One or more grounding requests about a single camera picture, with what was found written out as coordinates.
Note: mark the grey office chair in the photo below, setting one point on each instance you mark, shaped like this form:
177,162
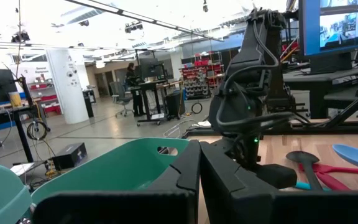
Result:
121,93

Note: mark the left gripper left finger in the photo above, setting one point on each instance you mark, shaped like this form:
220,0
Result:
120,208

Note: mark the teal silicone spatula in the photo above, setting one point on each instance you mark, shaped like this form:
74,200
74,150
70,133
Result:
304,186

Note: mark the black box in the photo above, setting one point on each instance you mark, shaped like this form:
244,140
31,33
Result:
70,155

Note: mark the black slotted spoon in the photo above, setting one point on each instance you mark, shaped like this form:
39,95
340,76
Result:
303,157

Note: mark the person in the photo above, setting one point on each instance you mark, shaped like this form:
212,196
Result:
134,81

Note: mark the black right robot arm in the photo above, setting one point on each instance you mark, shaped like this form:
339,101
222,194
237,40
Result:
253,56

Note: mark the black ceiling spotlight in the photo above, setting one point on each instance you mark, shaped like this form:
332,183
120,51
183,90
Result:
20,36
134,27

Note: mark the dark computer monitor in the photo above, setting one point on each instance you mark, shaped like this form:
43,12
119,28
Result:
309,31

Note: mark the red parts shelving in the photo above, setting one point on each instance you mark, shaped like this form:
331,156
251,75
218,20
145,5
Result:
197,81

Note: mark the teal plastic bin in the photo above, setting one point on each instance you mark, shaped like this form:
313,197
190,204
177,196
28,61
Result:
120,168

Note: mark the yellow container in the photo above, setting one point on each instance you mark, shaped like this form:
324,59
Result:
15,100

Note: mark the black desk monitor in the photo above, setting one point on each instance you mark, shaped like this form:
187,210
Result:
151,68

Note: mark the black standing desk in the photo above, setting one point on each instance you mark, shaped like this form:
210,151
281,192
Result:
151,85

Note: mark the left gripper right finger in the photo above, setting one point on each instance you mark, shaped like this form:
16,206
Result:
244,205

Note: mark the red slotted spoon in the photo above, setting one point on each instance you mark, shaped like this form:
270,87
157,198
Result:
331,182

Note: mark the white building column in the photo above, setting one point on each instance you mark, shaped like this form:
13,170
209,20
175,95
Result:
70,102

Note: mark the black waste bin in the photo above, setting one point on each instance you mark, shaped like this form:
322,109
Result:
174,105

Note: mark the red silicone spatula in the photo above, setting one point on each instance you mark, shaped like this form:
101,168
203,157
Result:
337,169

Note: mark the overhead rig light bar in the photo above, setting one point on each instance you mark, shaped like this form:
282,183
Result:
104,8

